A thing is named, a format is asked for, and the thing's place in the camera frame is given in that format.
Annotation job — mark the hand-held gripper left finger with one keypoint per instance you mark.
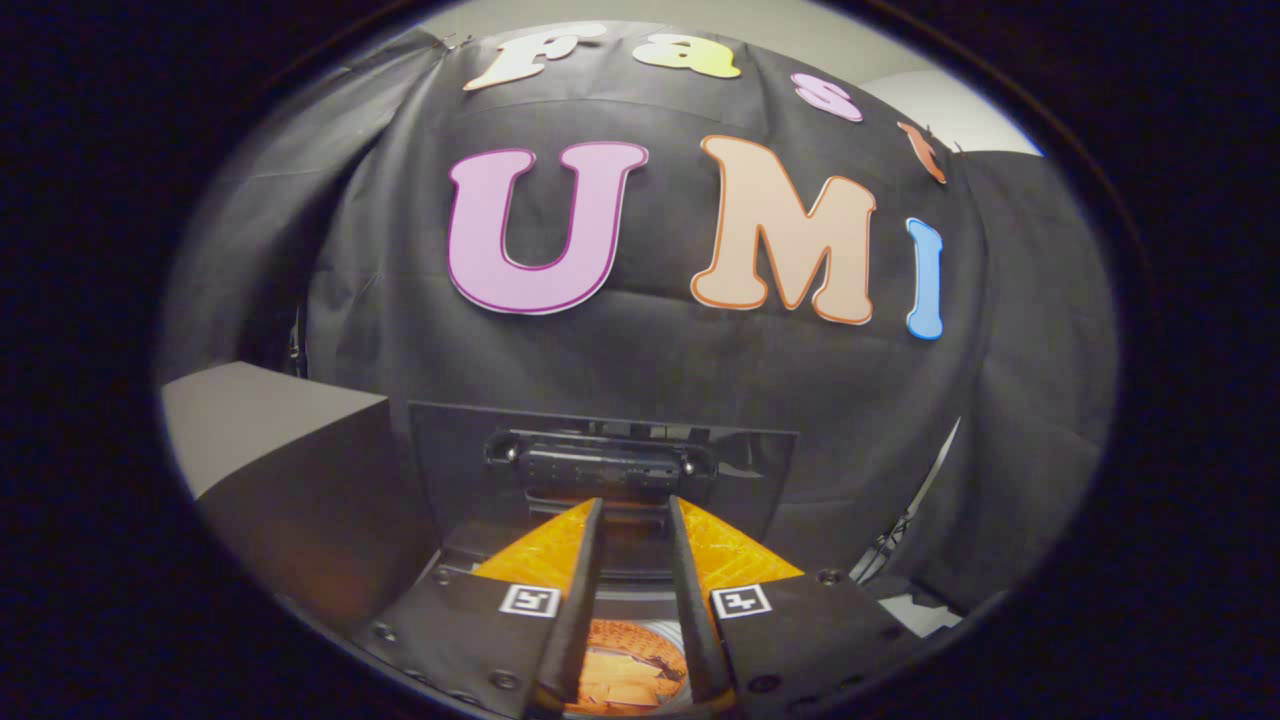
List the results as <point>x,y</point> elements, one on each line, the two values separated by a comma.
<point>575,600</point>

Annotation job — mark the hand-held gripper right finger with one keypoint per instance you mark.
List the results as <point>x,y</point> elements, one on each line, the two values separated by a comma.
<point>695,600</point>

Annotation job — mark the orange cloth garment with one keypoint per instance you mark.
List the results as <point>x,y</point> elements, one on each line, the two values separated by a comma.
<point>625,675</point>

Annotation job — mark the dark washing machine lid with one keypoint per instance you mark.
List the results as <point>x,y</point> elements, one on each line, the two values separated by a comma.
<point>450,470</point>

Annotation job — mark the black tripod stand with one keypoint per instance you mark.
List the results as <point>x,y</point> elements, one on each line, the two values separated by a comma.
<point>900,530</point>

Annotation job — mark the black backdrop cloth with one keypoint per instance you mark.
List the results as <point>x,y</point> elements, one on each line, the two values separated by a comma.
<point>650,360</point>

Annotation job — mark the dark cabinet with beige door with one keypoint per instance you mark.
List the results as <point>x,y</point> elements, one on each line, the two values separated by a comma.
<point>300,470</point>

